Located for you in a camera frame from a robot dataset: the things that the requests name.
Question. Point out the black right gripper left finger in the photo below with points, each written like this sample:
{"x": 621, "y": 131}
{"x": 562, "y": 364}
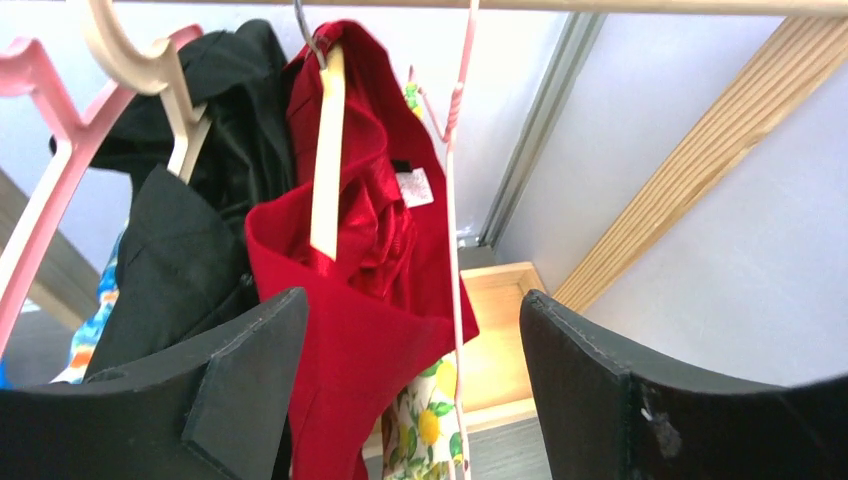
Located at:
{"x": 211, "y": 407}

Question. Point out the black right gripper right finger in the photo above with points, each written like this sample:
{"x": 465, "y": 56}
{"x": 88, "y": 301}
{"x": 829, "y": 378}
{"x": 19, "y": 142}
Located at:
{"x": 611, "y": 408}

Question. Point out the lemon print skirt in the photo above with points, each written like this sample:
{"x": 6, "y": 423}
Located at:
{"x": 420, "y": 431}

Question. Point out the red pleated skirt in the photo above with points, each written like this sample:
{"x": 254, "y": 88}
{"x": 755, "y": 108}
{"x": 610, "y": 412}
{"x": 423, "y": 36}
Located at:
{"x": 381, "y": 312}

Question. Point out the pink wire hanger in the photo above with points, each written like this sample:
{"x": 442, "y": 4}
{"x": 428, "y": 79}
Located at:
{"x": 419, "y": 103}

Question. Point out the wooden hanger with metal hook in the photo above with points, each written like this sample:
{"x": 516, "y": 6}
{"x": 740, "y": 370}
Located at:
{"x": 328, "y": 154}

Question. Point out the wooden rack base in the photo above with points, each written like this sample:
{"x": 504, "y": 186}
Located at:
{"x": 497, "y": 389}

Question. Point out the black garment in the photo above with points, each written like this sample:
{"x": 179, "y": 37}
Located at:
{"x": 182, "y": 264}

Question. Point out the blue floral garment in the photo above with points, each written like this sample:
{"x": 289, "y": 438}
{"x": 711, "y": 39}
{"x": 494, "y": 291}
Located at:
{"x": 84, "y": 341}

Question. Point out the wooden rack post right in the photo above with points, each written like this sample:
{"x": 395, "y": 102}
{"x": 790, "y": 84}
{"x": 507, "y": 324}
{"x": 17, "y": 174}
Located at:
{"x": 798, "y": 57}

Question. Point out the wooden clothes rail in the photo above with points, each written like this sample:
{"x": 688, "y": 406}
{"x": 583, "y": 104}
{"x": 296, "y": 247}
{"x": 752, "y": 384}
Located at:
{"x": 819, "y": 8}

